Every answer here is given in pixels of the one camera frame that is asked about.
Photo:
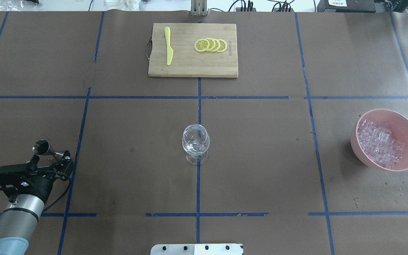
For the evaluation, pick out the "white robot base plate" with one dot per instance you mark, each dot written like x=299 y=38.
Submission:
x=198 y=249

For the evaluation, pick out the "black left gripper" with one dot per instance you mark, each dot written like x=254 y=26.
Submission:
x=44 y=185

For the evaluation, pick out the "bamboo cutting board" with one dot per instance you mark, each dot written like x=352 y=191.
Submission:
x=186 y=61

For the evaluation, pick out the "lemon slice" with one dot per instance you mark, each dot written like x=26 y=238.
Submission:
x=223 y=46
x=216 y=46
x=201 y=45
x=211 y=44

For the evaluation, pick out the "lemon slice front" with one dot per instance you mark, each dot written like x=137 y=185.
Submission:
x=201 y=45

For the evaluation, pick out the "pile of ice cubes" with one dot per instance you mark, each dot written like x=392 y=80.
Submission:
x=378 y=144

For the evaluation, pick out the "clear wine glass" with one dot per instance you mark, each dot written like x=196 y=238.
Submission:
x=195 y=142

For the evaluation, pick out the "steel double jigger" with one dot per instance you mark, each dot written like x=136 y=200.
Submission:
x=43 y=147

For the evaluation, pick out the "pink bowl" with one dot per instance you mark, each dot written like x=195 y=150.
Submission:
x=397 y=123

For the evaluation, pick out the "lemon slice back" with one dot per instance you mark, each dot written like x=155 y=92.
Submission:
x=223 y=46

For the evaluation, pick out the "yellow plastic knife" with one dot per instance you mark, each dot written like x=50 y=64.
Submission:
x=169 y=49

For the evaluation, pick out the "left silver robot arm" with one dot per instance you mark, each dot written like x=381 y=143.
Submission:
x=20 y=218

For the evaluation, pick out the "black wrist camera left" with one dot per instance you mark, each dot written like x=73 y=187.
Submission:
x=17 y=176

